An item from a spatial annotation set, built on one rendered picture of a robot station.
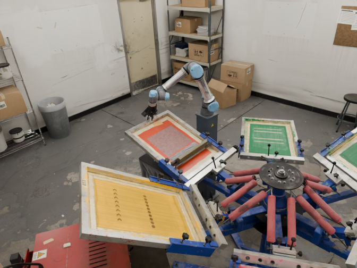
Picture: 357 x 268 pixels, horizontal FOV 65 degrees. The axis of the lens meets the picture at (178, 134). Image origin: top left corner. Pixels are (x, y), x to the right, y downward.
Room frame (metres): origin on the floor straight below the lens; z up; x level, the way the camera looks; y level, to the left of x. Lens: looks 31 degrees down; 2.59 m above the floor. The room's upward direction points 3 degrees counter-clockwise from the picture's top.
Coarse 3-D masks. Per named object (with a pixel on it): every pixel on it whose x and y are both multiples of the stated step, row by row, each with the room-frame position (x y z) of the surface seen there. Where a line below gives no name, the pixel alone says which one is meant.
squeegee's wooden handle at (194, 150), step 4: (204, 140) 2.19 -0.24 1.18; (200, 144) 2.14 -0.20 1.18; (204, 144) 2.16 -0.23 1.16; (192, 148) 2.07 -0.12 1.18; (196, 148) 2.08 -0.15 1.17; (200, 148) 2.14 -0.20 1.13; (188, 152) 2.02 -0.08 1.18; (192, 152) 2.04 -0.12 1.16; (196, 152) 2.10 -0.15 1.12; (180, 156) 1.96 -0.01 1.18; (184, 156) 1.97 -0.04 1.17; (188, 156) 2.01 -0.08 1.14; (180, 160) 1.93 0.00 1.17; (184, 160) 1.98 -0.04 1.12
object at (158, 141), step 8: (152, 128) 2.42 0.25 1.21; (144, 136) 2.29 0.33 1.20; (152, 136) 2.31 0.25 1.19; (160, 136) 2.32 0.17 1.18; (152, 144) 2.20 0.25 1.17; (160, 144) 2.21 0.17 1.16; (168, 144) 2.22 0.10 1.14; (160, 152) 2.11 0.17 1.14; (168, 152) 2.12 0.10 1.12; (176, 152) 2.13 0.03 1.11; (192, 160) 2.05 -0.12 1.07; (184, 168) 1.94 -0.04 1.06
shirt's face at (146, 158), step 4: (144, 156) 2.32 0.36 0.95; (148, 156) 2.31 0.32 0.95; (144, 160) 2.25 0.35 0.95; (148, 160) 2.25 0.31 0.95; (152, 160) 2.25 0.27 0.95; (152, 164) 2.18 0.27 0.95; (156, 164) 2.17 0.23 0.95; (156, 168) 2.11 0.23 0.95; (160, 168) 2.11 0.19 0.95; (164, 172) 2.04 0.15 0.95
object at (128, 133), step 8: (168, 112) 2.66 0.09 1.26; (176, 120) 2.56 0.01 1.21; (136, 128) 2.35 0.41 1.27; (192, 128) 2.44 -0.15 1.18; (128, 136) 2.25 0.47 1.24; (200, 136) 2.34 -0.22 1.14; (136, 144) 2.18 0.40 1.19; (144, 144) 2.15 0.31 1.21; (152, 152) 2.06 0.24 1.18; (224, 152) 2.16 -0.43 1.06; (208, 160) 2.03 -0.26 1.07; (200, 168) 1.93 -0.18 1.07; (192, 176) 1.83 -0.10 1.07
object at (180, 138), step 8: (160, 128) 2.44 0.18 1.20; (168, 128) 2.45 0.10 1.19; (176, 128) 2.46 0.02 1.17; (168, 136) 2.33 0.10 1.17; (176, 136) 2.34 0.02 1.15; (184, 136) 2.36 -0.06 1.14; (176, 144) 2.23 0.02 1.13; (184, 144) 2.24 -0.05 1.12; (200, 152) 2.16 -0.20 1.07; (208, 152) 2.17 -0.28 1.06; (200, 160) 2.06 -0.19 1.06
